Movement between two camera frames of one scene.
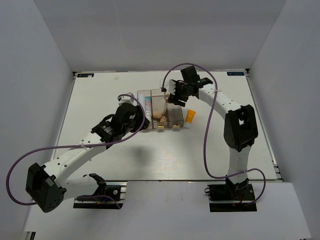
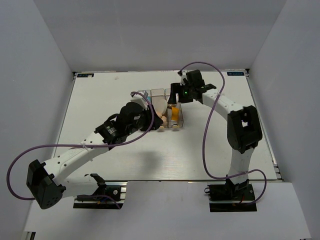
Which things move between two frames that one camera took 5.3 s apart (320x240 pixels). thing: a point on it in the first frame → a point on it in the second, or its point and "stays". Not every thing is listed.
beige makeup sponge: [157, 115] stays
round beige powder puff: [161, 106] stays
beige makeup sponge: [163, 119] stays
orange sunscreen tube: [190, 116] → [175, 113]
